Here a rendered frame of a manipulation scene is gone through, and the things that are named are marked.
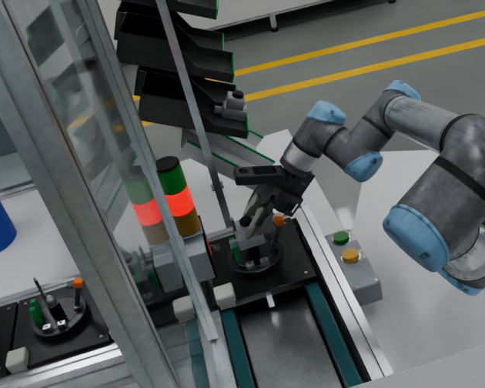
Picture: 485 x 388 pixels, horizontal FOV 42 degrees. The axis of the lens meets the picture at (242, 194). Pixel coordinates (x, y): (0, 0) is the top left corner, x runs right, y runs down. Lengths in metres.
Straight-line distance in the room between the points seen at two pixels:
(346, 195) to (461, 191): 2.36
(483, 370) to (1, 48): 0.33
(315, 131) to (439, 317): 0.51
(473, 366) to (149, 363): 0.41
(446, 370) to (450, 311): 1.31
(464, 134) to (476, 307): 0.61
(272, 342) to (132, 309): 0.91
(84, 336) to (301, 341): 0.51
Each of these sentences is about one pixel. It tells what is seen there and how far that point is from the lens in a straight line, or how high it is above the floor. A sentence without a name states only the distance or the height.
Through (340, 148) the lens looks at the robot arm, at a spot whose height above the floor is 1.27.
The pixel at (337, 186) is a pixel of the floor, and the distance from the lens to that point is 3.38.
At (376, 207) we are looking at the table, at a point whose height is 0.86.
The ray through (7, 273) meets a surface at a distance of 2.06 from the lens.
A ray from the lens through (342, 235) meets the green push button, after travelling 1.57.
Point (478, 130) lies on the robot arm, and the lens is 1.02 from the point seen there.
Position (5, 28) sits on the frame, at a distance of 0.42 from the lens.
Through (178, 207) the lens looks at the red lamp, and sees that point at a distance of 1.17.
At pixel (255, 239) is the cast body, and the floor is 1.04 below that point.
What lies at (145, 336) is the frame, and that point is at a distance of 0.57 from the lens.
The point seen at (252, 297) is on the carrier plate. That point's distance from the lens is 1.47.
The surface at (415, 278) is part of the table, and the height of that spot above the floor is 0.86.
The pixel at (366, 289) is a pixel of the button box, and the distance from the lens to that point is 1.46.
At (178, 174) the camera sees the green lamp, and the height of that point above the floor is 1.40.
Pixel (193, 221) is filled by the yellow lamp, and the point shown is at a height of 1.29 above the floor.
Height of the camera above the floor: 1.99
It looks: 35 degrees down
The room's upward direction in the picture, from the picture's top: 16 degrees counter-clockwise
